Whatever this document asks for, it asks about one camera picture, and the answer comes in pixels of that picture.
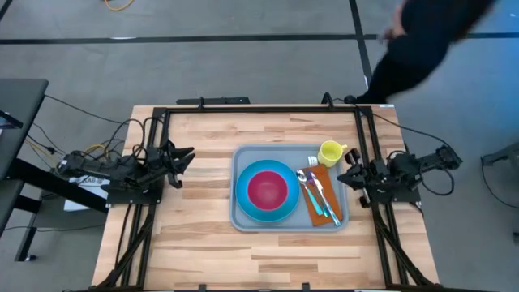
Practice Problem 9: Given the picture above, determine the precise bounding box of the black desk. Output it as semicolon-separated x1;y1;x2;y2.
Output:
0;78;109;263

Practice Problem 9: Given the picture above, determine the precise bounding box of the thin yellow cable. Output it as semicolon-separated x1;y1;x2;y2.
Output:
24;139;109;161

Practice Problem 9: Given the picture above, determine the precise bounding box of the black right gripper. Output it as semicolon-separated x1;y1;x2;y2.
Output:
337;148;392;192

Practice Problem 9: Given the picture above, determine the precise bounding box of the black metal table frame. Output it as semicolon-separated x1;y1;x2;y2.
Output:
75;103;443;292

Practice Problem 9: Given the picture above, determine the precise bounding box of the yellow floor cable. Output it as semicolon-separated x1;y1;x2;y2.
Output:
102;0;135;12

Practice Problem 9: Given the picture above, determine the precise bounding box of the orange cloth napkin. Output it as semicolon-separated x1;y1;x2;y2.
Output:
299;163;345;228

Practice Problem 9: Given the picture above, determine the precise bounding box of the blue plate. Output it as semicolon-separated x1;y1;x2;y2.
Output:
234;158;302;224

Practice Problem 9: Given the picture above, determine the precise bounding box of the white paper sheet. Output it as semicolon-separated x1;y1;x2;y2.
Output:
63;174;111;213

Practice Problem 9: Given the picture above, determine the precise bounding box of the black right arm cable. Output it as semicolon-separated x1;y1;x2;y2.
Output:
371;111;456;196

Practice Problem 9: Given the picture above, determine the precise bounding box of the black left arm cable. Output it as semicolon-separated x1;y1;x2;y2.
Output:
103;116;164;163

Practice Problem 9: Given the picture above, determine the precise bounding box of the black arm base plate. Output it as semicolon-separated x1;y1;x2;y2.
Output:
367;184;422;205
105;178;164;205

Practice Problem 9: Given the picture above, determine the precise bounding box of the yellow cup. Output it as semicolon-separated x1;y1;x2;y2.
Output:
316;140;349;169

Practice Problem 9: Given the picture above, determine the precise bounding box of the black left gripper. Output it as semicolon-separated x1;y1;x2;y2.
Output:
144;140;197;189

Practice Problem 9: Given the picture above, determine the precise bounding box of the person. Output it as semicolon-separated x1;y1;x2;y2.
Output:
355;0;499;105

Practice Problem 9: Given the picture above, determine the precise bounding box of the black power strip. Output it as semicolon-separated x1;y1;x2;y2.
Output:
175;96;251;106

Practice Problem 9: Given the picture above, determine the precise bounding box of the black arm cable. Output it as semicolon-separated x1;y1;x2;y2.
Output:
371;111;456;196
103;116;164;163

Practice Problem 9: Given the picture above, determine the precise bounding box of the pink bowl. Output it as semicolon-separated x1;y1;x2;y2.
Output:
247;170;290;212

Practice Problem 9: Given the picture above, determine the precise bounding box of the person's hand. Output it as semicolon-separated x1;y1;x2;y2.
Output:
377;3;408;44

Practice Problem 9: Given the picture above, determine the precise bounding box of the spoon with teal handle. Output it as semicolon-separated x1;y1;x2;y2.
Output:
295;169;324;217

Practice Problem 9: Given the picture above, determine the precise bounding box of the fork with teal handle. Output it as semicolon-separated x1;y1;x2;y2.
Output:
304;170;331;218

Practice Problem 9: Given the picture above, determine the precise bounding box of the grey plastic tray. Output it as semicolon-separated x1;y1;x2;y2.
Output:
229;144;350;234

